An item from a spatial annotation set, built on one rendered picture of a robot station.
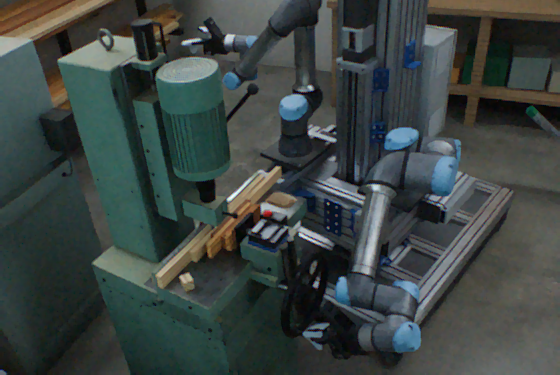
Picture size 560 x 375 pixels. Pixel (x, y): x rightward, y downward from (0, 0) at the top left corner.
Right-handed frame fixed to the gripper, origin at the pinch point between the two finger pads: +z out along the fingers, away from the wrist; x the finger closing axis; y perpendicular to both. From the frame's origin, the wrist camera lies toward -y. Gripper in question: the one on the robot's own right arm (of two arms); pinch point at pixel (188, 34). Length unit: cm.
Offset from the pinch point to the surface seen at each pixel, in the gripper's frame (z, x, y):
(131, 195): -36, -98, 2
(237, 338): -74, -112, 43
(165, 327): -47, -116, 45
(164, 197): -47, -95, 2
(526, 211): -156, 71, 135
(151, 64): -49, -85, -40
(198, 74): -64, -86, -39
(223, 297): -74, -112, 20
